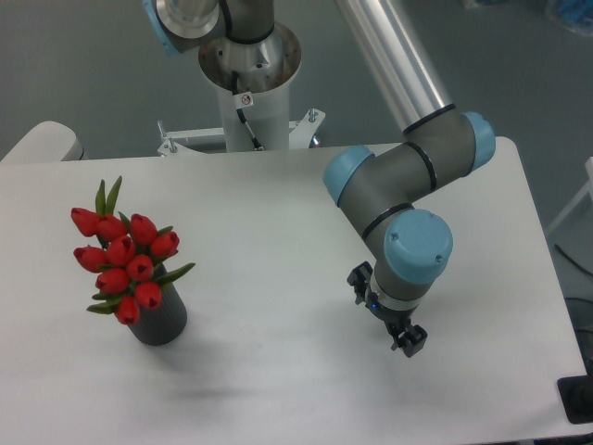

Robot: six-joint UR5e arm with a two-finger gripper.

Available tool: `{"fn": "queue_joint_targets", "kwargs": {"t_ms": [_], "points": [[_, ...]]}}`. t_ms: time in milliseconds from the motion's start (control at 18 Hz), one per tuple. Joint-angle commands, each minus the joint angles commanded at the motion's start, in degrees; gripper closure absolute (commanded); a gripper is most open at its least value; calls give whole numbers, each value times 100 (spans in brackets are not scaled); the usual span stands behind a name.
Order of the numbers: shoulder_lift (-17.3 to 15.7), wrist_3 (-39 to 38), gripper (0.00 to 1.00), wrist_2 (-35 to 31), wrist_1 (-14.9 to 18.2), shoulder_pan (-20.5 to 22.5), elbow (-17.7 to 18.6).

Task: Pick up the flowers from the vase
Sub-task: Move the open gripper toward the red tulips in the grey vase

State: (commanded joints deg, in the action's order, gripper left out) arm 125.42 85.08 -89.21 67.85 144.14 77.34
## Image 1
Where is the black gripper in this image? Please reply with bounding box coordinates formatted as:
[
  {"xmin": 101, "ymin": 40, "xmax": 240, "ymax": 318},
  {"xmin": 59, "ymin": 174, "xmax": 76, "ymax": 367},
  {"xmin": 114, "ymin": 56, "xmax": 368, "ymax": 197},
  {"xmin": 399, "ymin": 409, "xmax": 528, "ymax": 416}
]
[{"xmin": 347, "ymin": 261, "xmax": 427, "ymax": 358}]

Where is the red tulip bouquet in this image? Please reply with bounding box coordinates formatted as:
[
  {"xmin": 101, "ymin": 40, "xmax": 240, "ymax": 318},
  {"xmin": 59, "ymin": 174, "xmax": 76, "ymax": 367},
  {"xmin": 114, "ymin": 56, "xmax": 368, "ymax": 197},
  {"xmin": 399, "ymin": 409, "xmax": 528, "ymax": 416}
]
[{"xmin": 70, "ymin": 177, "xmax": 196, "ymax": 327}]

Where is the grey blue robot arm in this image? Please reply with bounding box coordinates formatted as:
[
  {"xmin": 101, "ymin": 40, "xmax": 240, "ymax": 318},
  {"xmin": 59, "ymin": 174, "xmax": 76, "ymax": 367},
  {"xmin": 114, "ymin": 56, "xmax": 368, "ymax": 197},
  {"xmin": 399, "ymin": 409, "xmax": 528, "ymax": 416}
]
[{"xmin": 144, "ymin": 1, "xmax": 496, "ymax": 356}]

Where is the dark grey ribbed vase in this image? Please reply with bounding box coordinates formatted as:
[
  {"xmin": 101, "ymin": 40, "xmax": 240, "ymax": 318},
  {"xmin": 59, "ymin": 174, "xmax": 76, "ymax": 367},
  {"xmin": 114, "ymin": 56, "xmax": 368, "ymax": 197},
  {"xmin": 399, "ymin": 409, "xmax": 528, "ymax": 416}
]
[{"xmin": 129, "ymin": 283, "xmax": 187, "ymax": 346}]

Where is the black box at table edge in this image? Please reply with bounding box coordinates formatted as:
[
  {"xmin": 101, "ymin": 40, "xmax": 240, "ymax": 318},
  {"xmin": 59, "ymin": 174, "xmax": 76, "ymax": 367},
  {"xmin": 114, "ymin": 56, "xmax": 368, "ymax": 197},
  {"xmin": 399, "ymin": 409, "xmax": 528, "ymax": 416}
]
[{"xmin": 557, "ymin": 375, "xmax": 592, "ymax": 425}]

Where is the blue plastic bag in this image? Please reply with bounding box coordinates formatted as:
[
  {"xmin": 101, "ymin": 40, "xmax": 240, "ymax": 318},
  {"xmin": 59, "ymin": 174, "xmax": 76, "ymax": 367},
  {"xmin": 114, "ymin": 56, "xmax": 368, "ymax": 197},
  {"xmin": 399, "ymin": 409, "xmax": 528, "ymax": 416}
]
[{"xmin": 545, "ymin": 0, "xmax": 592, "ymax": 35}]

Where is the white chair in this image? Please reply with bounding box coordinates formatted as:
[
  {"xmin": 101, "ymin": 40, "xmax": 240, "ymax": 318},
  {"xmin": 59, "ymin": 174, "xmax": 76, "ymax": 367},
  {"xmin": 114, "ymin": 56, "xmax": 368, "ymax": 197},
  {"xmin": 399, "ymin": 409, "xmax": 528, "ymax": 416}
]
[{"xmin": 1, "ymin": 121, "xmax": 88, "ymax": 165}]

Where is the black cable on floor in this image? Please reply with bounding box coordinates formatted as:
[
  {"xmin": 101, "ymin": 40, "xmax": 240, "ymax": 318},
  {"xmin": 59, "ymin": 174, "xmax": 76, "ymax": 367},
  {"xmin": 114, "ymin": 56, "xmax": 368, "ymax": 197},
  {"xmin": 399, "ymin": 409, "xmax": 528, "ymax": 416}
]
[{"xmin": 554, "ymin": 243, "xmax": 593, "ymax": 273}]

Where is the white metal frame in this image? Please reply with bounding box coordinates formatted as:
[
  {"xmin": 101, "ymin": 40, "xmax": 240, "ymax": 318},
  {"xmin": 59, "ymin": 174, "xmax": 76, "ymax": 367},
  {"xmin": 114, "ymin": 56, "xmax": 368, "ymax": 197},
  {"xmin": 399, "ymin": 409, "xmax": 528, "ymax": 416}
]
[{"xmin": 544, "ymin": 158, "xmax": 592, "ymax": 237}]

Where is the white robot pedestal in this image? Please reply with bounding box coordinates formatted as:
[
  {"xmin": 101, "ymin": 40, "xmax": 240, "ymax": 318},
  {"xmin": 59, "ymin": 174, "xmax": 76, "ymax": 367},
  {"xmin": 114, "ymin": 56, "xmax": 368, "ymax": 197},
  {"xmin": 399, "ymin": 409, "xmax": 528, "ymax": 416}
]
[{"xmin": 158, "ymin": 22, "xmax": 325, "ymax": 156}]

